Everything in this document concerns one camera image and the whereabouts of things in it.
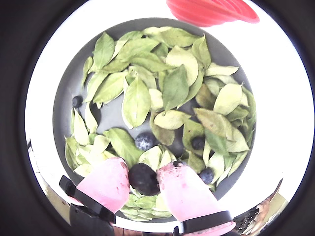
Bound pile of green leaves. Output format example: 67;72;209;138
64;26;256;222

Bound pink-tipped black gripper finger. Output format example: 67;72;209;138
156;161;241;236
59;157;130;236

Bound dark grey round bowl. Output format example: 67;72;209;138
52;17;257;224

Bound red collapsible silicone cup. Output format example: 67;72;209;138
166;0;260;28

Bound dark blueberry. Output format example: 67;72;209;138
199;168;215;184
128;163;160;197
72;95;84;108
134;132;156;151
191;136;205;150

